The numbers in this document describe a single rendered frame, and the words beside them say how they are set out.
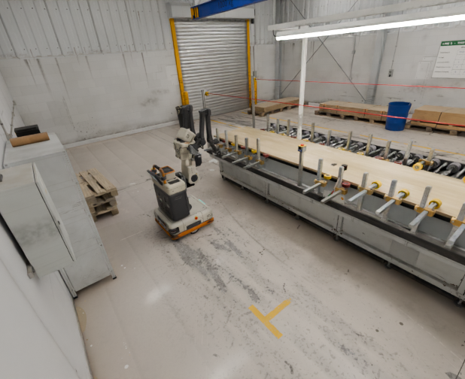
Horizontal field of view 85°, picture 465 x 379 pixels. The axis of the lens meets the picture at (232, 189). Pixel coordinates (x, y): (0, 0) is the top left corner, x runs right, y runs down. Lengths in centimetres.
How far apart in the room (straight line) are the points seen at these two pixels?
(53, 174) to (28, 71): 641
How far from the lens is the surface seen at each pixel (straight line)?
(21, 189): 177
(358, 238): 339
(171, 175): 334
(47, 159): 266
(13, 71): 894
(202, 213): 357
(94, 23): 924
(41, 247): 193
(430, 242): 273
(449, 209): 286
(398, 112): 836
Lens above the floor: 220
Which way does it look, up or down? 28 degrees down
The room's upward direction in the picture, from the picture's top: 4 degrees counter-clockwise
